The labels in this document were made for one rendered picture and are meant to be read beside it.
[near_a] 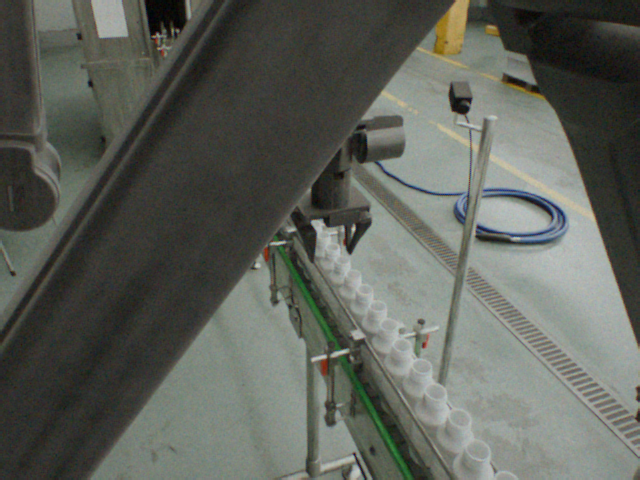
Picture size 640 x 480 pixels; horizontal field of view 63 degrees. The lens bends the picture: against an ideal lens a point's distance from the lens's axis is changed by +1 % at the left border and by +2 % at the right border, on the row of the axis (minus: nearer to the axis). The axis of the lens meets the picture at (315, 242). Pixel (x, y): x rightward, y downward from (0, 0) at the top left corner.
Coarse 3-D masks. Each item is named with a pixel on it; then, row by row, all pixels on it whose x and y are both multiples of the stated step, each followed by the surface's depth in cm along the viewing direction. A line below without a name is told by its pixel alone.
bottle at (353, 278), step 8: (352, 272) 116; (360, 272) 115; (344, 280) 115; (352, 280) 113; (360, 280) 114; (344, 288) 116; (352, 288) 114; (344, 296) 115; (352, 296) 115; (344, 304) 116; (344, 320) 118; (344, 328) 120
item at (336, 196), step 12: (324, 180) 70; (336, 180) 69; (348, 180) 71; (312, 192) 72; (324, 192) 71; (336, 192) 70; (348, 192) 72; (360, 192) 76; (300, 204) 73; (312, 204) 73; (324, 204) 72; (336, 204) 71; (348, 204) 73; (360, 204) 73; (300, 216) 72; (312, 216) 71; (324, 216) 71
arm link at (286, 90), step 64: (256, 0) 13; (320, 0) 14; (384, 0) 14; (448, 0) 14; (512, 0) 21; (576, 0) 17; (192, 64) 14; (256, 64) 14; (320, 64) 14; (384, 64) 15; (128, 128) 15; (192, 128) 14; (256, 128) 15; (320, 128) 15; (128, 192) 14; (192, 192) 15; (256, 192) 16; (64, 256) 15; (128, 256) 15; (192, 256) 16; (256, 256) 17; (0, 320) 18; (64, 320) 16; (128, 320) 16; (192, 320) 17; (0, 384) 16; (64, 384) 17; (128, 384) 17; (0, 448) 17; (64, 448) 18
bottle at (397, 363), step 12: (396, 348) 98; (408, 348) 97; (384, 360) 98; (396, 360) 95; (408, 360) 96; (396, 372) 96; (408, 372) 96; (384, 384) 99; (396, 384) 97; (384, 396) 101; (396, 396) 98; (384, 408) 102; (396, 408) 100
